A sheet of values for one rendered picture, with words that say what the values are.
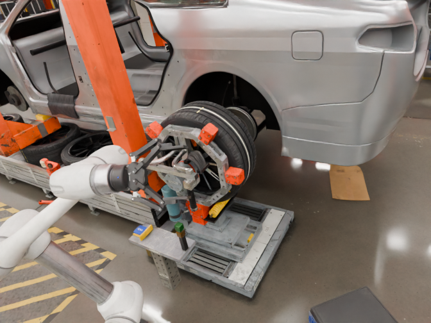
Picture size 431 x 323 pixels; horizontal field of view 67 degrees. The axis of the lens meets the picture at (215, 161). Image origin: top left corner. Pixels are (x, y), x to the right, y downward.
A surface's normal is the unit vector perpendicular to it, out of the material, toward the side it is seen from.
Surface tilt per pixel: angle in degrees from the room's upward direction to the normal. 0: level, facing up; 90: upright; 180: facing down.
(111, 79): 90
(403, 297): 0
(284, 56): 90
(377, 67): 89
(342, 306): 0
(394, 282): 0
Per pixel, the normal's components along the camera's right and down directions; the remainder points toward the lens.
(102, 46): 0.85, 0.17
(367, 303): -0.15, -0.84
